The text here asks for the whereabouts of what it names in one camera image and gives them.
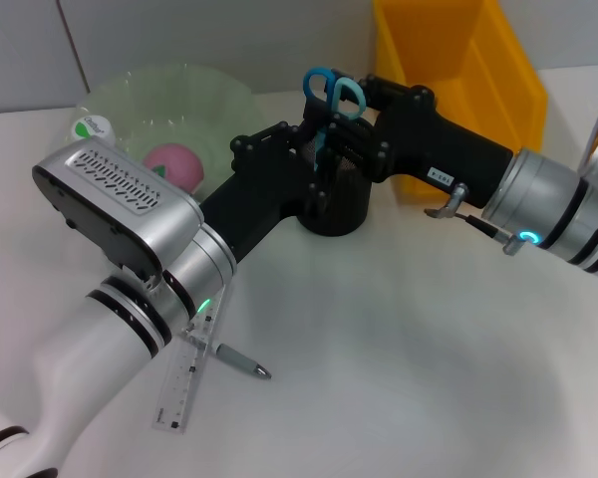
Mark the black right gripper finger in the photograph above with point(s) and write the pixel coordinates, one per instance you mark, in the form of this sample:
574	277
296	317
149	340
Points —
386	92
359	142

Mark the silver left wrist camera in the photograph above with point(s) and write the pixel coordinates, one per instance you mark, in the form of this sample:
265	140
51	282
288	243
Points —
124	194

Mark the transparent plastic ruler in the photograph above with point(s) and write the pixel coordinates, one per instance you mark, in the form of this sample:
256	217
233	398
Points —
179	393

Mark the yellow plastic bin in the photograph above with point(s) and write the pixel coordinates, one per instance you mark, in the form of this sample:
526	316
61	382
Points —
478	60

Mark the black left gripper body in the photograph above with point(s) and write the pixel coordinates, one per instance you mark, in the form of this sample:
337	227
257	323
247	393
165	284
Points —
259	189

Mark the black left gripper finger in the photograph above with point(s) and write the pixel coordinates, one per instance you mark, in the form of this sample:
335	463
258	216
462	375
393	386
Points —
318	199
316	117

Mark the green label water bottle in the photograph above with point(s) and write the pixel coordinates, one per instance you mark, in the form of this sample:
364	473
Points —
89	127

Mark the blue scissors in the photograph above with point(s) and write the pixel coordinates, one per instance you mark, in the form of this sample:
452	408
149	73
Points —
336	93

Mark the translucent green fruit bowl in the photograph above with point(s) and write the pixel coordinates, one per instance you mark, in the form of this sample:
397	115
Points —
189	99

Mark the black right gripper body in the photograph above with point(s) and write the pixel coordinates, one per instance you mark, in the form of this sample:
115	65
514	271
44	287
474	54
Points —
443	144

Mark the clear grey ballpoint pen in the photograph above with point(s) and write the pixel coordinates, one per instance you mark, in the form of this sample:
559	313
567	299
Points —
239	362

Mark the black mesh pen cup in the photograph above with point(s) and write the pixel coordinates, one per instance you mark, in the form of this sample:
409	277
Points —
339	219

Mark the pink toy peach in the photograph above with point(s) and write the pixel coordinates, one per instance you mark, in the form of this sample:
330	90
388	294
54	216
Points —
177	164

